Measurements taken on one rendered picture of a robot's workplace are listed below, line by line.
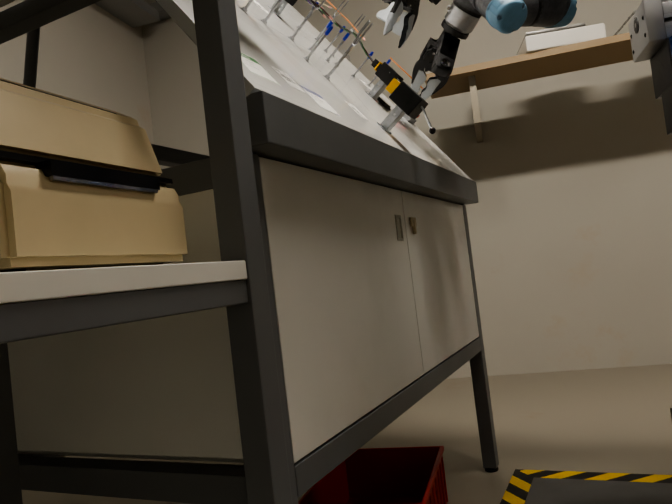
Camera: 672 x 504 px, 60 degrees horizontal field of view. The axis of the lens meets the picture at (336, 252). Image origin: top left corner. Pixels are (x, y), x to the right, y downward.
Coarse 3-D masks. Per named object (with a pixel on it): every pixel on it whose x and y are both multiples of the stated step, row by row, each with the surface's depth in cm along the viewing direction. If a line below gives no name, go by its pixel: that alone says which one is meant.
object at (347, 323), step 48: (288, 192) 80; (336, 192) 95; (384, 192) 115; (288, 240) 79; (336, 240) 92; (384, 240) 111; (288, 288) 77; (336, 288) 90; (384, 288) 108; (288, 336) 76; (336, 336) 88; (384, 336) 105; (288, 384) 74; (336, 384) 86; (384, 384) 103; (336, 432) 84
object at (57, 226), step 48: (0, 96) 45; (48, 96) 51; (0, 144) 43; (48, 144) 47; (96, 144) 53; (144, 144) 60; (0, 192) 41; (48, 192) 44; (96, 192) 49; (144, 192) 55; (0, 240) 41; (48, 240) 44; (96, 240) 48; (144, 240) 54
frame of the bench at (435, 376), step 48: (192, 192) 75; (480, 336) 173; (432, 384) 126; (480, 384) 172; (288, 432) 73; (480, 432) 172; (48, 480) 87; (96, 480) 83; (144, 480) 79; (192, 480) 75; (240, 480) 72
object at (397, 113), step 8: (400, 88) 120; (408, 88) 120; (392, 96) 121; (400, 96) 120; (408, 96) 120; (416, 96) 119; (400, 104) 120; (408, 104) 120; (416, 104) 119; (424, 104) 121; (392, 112) 123; (400, 112) 122; (408, 112) 120; (416, 112) 121; (424, 112) 120; (384, 120) 123; (392, 120) 123; (384, 128) 123; (432, 128) 119
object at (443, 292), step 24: (408, 192) 129; (408, 216) 126; (432, 216) 143; (456, 216) 165; (408, 240) 124; (432, 240) 141; (456, 240) 162; (432, 264) 138; (456, 264) 158; (432, 288) 136; (456, 288) 155; (432, 312) 133; (456, 312) 152; (432, 336) 131; (456, 336) 149; (432, 360) 129
